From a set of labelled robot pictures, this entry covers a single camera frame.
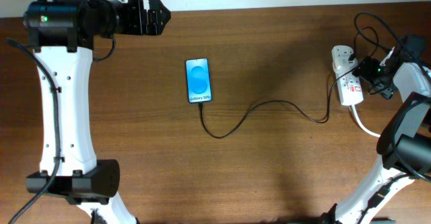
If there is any thin black charging cable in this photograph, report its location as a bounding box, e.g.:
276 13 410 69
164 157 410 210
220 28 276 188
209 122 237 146
197 26 380 140

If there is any blue screen smartphone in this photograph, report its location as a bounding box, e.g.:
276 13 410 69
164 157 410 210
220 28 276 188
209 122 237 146
185 58 212 104

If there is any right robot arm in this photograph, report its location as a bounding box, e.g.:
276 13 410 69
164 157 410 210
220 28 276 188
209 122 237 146
319 35 430 223

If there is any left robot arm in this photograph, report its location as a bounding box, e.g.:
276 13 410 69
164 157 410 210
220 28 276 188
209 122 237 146
24 0 171 223

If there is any white USB charger plug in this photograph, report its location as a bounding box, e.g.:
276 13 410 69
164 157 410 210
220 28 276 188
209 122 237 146
333 56 358 74

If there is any white power strip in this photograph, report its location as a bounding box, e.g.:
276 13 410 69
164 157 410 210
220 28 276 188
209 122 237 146
331 45 364 106

